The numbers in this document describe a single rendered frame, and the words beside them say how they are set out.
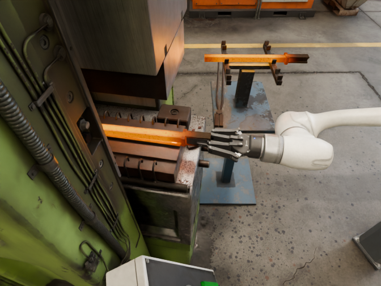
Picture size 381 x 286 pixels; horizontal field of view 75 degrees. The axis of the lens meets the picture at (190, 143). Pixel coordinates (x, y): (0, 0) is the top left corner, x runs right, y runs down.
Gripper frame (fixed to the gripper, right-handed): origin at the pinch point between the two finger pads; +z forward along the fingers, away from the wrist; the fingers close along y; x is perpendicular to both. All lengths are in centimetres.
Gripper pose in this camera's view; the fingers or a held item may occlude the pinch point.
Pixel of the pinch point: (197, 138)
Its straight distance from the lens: 81.1
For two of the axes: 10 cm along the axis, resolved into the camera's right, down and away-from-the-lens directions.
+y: 1.7, -7.5, 6.4
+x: 0.0, -6.5, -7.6
